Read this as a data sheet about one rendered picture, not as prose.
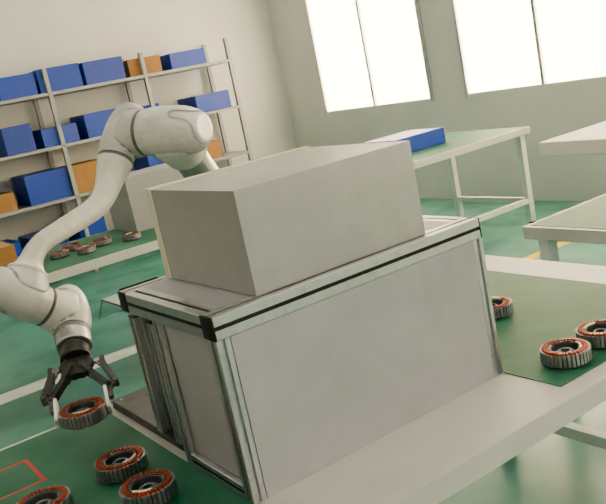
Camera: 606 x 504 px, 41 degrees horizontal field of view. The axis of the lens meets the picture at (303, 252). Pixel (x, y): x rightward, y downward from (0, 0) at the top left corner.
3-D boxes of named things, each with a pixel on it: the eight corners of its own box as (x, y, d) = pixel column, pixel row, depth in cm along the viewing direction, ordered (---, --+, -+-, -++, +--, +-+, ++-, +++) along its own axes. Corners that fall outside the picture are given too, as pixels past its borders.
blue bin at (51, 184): (18, 205, 807) (10, 177, 801) (59, 195, 829) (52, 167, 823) (31, 206, 772) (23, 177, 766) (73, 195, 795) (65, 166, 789)
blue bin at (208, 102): (180, 116, 898) (176, 99, 894) (213, 109, 920) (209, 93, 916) (198, 114, 863) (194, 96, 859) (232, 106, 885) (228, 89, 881)
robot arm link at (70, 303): (77, 353, 212) (32, 336, 204) (72, 312, 223) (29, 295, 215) (102, 326, 209) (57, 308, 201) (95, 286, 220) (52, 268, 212)
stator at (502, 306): (509, 320, 218) (507, 307, 217) (468, 322, 223) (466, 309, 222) (517, 306, 228) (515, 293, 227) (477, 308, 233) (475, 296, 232)
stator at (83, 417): (62, 418, 193) (58, 403, 192) (110, 405, 195) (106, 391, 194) (59, 436, 182) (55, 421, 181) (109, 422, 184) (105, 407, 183)
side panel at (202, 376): (187, 462, 174) (151, 320, 167) (199, 457, 175) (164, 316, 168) (254, 505, 151) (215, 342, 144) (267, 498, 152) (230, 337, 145)
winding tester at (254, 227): (166, 277, 183) (144, 188, 178) (321, 226, 205) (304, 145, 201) (255, 297, 150) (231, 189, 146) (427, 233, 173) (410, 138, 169)
